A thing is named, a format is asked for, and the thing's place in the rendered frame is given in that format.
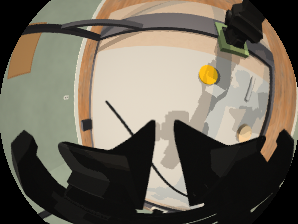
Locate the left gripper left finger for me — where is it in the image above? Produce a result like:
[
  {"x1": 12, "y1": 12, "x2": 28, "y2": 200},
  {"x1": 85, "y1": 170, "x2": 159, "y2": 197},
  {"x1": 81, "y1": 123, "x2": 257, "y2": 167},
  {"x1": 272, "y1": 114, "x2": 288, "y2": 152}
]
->
[{"x1": 58, "y1": 120, "x2": 156, "y2": 210}]

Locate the tan wooden disc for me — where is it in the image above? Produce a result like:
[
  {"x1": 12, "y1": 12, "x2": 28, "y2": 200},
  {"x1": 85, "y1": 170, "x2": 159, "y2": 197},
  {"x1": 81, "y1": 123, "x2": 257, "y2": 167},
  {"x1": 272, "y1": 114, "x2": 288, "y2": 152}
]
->
[{"x1": 237, "y1": 124, "x2": 252, "y2": 142}]

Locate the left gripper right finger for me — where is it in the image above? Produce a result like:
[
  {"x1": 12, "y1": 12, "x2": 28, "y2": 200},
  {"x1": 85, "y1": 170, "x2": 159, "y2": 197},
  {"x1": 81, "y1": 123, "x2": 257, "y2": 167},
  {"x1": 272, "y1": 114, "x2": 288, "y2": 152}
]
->
[{"x1": 173, "y1": 120, "x2": 266, "y2": 207}]

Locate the grey metal cylinder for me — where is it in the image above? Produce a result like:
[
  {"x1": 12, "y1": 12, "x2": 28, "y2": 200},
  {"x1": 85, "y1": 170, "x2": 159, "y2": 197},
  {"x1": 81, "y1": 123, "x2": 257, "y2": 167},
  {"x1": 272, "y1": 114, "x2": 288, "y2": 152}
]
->
[{"x1": 245, "y1": 76, "x2": 255, "y2": 101}]

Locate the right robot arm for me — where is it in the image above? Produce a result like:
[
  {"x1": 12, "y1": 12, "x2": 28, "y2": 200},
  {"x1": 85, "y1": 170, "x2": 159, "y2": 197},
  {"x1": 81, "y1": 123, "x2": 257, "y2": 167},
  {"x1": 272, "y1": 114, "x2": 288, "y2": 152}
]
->
[{"x1": 152, "y1": 209, "x2": 164, "y2": 214}]

